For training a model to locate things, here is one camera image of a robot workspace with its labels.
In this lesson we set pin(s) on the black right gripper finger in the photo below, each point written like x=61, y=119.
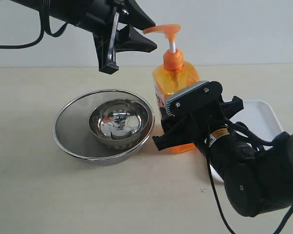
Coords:
x=178, y=132
x=231, y=107

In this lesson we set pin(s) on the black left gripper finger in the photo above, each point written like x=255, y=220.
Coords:
x=129, y=39
x=136, y=16

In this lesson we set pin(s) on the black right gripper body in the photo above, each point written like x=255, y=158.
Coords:
x=211, y=131

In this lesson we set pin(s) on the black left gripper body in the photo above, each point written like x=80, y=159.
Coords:
x=101, y=18

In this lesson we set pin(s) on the orange pump soap bottle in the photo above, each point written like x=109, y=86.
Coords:
x=174, y=74

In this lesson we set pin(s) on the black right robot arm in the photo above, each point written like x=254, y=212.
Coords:
x=257, y=174

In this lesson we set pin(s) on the small shiny steel bowl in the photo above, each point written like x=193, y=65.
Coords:
x=121, y=123

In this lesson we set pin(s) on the large steel mesh strainer bowl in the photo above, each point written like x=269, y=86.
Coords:
x=72, y=134

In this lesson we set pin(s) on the white rectangular plastic tray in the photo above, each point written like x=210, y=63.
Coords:
x=260, y=118

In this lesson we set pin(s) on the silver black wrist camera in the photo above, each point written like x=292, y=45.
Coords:
x=193, y=97

